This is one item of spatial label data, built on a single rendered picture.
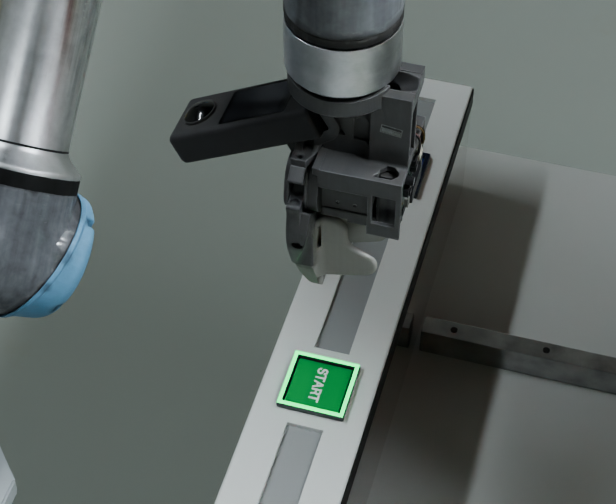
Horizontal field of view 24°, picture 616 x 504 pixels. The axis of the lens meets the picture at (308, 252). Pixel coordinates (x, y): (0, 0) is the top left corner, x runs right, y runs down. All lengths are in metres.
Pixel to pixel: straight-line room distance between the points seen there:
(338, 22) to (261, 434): 0.42
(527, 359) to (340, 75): 0.55
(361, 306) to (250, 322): 1.23
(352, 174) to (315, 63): 0.10
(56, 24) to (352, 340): 0.36
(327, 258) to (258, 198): 1.64
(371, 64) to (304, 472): 0.39
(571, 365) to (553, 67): 1.66
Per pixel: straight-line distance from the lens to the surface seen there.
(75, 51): 1.26
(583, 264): 1.50
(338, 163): 0.96
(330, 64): 0.89
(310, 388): 1.19
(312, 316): 1.24
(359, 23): 0.87
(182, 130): 1.00
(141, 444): 2.35
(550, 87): 2.94
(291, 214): 0.98
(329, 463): 1.15
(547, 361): 1.38
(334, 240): 1.02
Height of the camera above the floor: 1.92
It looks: 48 degrees down
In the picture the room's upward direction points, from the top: straight up
